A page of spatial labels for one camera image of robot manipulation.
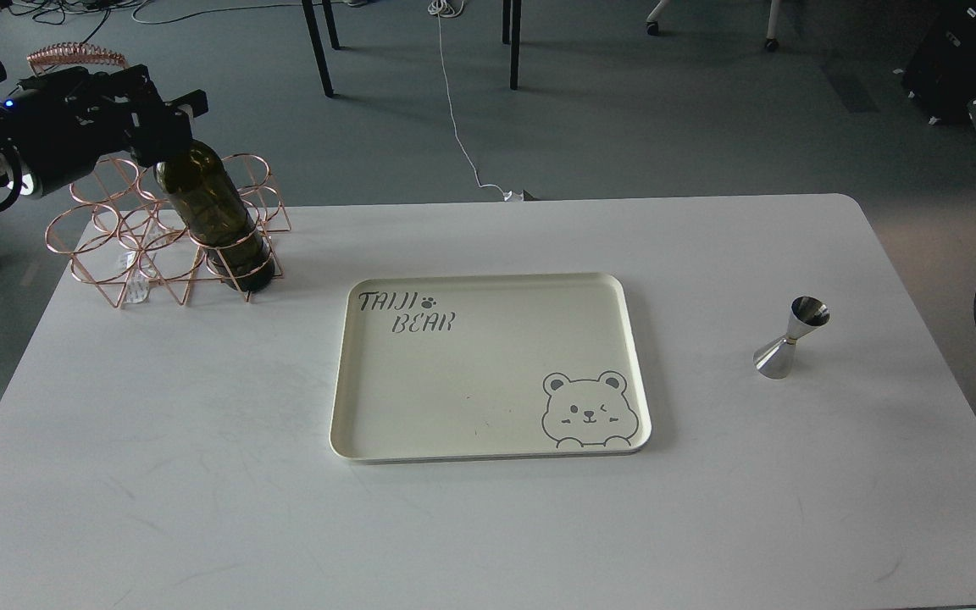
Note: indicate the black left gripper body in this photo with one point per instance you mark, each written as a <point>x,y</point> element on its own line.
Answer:
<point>62,122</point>

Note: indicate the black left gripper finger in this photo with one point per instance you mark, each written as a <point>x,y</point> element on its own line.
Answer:
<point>158,138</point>
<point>174,111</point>

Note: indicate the dark green wine bottle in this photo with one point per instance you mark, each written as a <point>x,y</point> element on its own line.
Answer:
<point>203,195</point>

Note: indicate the steel double jigger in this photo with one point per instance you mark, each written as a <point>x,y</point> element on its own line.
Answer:
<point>776,359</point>

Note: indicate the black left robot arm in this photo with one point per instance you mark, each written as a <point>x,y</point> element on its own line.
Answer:
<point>10,162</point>

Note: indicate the black table legs left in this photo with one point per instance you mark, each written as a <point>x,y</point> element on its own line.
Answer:
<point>316,40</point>

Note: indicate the black table legs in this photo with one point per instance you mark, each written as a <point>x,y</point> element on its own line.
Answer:
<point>316,40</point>
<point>511,28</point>

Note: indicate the black table legs right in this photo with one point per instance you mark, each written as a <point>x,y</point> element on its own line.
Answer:
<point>511,28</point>

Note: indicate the cream bear serving tray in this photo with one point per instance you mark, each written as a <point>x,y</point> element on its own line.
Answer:
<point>488,366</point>

